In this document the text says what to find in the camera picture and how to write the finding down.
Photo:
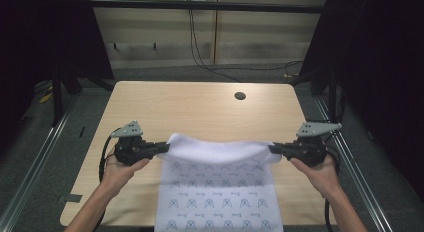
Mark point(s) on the dark round table grommet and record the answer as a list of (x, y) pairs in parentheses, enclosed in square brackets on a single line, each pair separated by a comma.
[(240, 95)]

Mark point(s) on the yellow object on floor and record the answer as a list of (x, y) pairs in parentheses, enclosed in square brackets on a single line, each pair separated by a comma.
[(45, 98)]

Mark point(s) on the person's left hand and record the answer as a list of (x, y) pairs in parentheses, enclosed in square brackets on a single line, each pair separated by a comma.
[(120, 175)]

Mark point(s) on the person's right hand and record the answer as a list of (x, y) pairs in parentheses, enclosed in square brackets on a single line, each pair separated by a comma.
[(318, 178)]

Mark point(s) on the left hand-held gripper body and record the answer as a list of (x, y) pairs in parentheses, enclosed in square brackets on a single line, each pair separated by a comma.
[(131, 148)]

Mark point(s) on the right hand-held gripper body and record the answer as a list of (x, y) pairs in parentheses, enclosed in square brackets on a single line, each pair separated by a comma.
[(310, 148)]

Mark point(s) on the small black floor tape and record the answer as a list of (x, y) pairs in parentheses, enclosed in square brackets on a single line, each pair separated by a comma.
[(82, 132)]

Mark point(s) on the black curtain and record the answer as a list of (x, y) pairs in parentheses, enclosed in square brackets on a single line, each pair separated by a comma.
[(40, 35), (383, 75)]

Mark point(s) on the grey tape strip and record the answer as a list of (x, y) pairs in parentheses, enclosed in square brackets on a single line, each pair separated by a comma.
[(71, 198)]

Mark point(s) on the black metal stand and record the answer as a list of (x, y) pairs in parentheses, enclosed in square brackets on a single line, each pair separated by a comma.
[(332, 95), (56, 98)]

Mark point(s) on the white patterned cloth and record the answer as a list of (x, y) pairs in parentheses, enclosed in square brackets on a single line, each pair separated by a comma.
[(220, 192)]

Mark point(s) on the metal floor rail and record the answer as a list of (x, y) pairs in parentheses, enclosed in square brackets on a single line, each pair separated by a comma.
[(36, 158), (356, 175)]

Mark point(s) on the black horizontal metal bar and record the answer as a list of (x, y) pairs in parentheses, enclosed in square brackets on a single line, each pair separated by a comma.
[(206, 6)]

